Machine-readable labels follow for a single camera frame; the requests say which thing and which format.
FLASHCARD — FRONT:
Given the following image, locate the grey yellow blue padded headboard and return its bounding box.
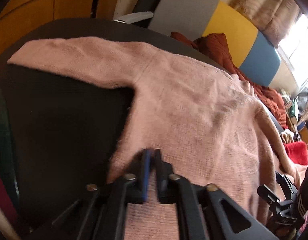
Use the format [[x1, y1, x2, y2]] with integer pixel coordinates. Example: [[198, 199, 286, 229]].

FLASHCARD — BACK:
[[148, 0, 281, 88]]

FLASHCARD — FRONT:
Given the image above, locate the pink knit sweater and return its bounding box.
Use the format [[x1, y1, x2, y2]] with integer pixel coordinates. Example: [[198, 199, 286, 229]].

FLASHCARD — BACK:
[[7, 37, 305, 240]]

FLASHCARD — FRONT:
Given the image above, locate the wooden wardrobe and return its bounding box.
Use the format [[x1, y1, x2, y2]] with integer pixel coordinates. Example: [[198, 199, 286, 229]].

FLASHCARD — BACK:
[[0, 0, 123, 60]]

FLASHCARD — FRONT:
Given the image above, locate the green white box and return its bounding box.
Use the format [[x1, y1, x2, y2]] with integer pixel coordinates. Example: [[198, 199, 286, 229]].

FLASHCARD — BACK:
[[286, 99, 298, 117]]

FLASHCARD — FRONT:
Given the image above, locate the maroon cloth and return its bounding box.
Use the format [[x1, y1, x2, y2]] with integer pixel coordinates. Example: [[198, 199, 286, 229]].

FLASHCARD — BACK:
[[0, 164, 18, 220]]

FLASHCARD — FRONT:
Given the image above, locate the red fuzzy sweater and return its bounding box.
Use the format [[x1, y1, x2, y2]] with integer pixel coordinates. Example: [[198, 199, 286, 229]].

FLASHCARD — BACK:
[[284, 141, 308, 167]]

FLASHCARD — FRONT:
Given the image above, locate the bright window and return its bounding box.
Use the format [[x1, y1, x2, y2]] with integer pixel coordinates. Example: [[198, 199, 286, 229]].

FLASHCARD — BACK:
[[279, 12, 308, 85]]

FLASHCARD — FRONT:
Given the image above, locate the blue and yellow box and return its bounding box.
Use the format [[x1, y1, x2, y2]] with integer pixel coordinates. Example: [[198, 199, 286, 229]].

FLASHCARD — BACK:
[[297, 119, 308, 141]]

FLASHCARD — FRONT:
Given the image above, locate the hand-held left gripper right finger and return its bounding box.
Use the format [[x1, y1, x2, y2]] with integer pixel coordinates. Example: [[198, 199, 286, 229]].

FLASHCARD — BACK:
[[154, 149, 280, 240]]

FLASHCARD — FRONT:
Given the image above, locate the grey chair armrest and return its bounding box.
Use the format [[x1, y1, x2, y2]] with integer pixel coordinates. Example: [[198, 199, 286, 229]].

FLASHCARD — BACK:
[[113, 12, 154, 24]]

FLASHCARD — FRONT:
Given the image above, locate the beige patterned curtain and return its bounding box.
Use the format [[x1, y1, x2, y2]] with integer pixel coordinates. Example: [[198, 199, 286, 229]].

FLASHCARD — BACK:
[[230, 0, 301, 48]]

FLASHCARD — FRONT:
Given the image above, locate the black chair back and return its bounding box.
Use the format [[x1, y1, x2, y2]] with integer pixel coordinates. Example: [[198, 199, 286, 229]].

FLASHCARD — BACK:
[[133, 0, 174, 29]]

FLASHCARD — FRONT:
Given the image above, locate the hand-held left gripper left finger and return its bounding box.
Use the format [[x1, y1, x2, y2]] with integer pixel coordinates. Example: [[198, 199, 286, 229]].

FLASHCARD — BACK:
[[51, 149, 153, 240]]

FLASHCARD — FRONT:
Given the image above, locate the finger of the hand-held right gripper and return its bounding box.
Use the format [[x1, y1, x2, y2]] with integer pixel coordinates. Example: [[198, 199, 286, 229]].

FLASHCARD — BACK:
[[275, 171, 299, 198]]

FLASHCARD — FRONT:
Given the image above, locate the beige fluffy cloth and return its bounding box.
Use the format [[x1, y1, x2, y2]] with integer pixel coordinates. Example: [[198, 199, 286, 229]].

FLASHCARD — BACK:
[[281, 131, 296, 144]]

